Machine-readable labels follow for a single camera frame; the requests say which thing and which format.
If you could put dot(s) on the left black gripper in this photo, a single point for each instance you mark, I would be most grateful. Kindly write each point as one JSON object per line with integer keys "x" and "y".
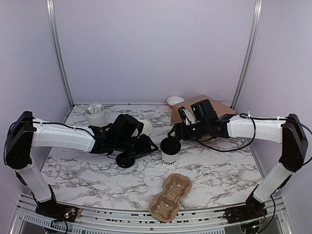
{"x": 146, "y": 146}

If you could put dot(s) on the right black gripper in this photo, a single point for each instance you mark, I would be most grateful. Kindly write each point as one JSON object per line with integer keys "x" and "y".
{"x": 181, "y": 132}

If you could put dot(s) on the stack of white paper cups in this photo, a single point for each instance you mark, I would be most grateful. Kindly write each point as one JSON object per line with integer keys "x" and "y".
{"x": 147, "y": 127}

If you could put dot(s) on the black plastic cup lid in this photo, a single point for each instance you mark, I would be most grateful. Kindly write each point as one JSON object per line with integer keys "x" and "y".
{"x": 125, "y": 161}

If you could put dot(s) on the brown paper bag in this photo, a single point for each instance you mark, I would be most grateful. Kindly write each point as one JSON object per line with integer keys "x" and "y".
{"x": 219, "y": 107}

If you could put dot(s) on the single white paper cup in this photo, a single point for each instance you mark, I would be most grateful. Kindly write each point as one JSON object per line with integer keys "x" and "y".
{"x": 168, "y": 159}

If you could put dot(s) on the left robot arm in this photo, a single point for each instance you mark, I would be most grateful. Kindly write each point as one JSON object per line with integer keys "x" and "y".
{"x": 29, "y": 132}

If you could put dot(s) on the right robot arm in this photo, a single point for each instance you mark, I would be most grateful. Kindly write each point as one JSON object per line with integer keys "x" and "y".
{"x": 280, "y": 146}

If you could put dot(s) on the orange bowl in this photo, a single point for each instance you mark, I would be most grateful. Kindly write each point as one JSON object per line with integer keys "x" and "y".
{"x": 173, "y": 100}

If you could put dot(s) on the white canister with stirrers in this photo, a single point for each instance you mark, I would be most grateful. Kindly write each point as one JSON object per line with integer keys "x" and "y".
{"x": 95, "y": 115}

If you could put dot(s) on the brown cardboard cup carrier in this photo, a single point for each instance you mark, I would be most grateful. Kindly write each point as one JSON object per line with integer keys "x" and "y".
{"x": 165, "y": 205}

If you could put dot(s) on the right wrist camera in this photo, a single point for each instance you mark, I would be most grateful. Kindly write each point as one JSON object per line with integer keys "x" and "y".
{"x": 200, "y": 111}

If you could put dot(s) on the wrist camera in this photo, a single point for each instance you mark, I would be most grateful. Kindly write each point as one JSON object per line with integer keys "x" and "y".
{"x": 200, "y": 111}
{"x": 125, "y": 126}

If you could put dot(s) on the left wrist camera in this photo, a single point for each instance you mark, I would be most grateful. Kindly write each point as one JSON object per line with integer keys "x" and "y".
{"x": 125, "y": 126}

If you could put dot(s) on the aluminium front rail base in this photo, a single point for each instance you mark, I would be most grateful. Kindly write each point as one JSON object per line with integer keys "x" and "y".
{"x": 215, "y": 220}

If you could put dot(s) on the right aluminium frame post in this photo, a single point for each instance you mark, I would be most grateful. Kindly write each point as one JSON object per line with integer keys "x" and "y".
{"x": 249, "y": 52}

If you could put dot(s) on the aluminium frame post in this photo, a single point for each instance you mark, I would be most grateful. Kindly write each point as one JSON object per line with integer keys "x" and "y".
{"x": 249, "y": 52}
{"x": 57, "y": 49}

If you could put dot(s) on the left aluminium frame post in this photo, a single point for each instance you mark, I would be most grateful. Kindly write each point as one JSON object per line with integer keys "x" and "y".
{"x": 57, "y": 49}

